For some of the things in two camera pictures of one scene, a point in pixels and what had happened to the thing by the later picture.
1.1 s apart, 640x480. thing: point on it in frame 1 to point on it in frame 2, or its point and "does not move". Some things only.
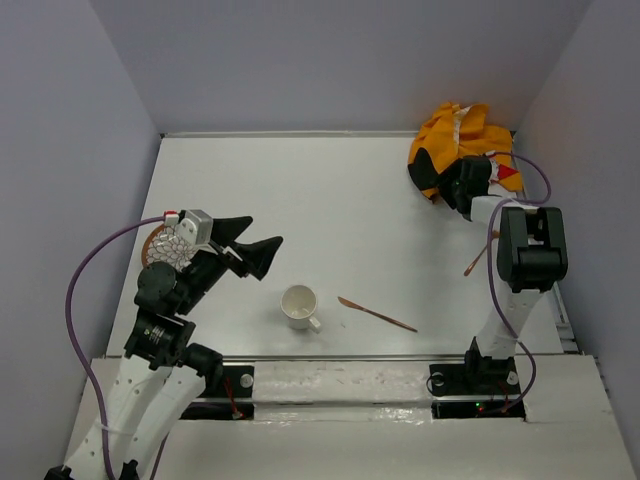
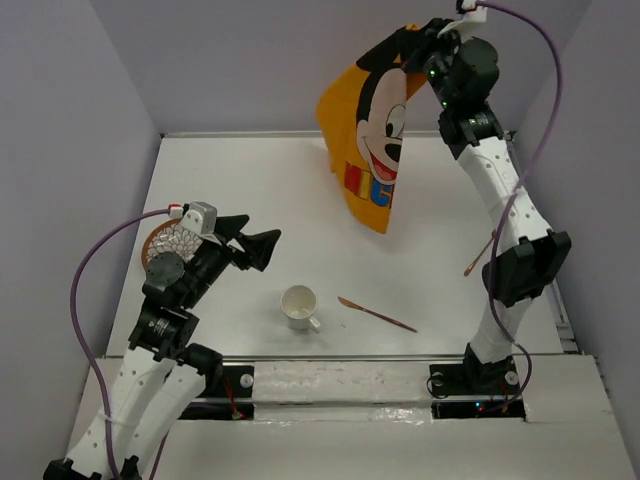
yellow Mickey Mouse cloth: (453, 133) to (361, 114)
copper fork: (495, 234) does not move
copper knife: (386, 318) does not move
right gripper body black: (450, 185) to (435, 57)
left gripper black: (258, 255) does not move
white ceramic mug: (298, 305) does not move
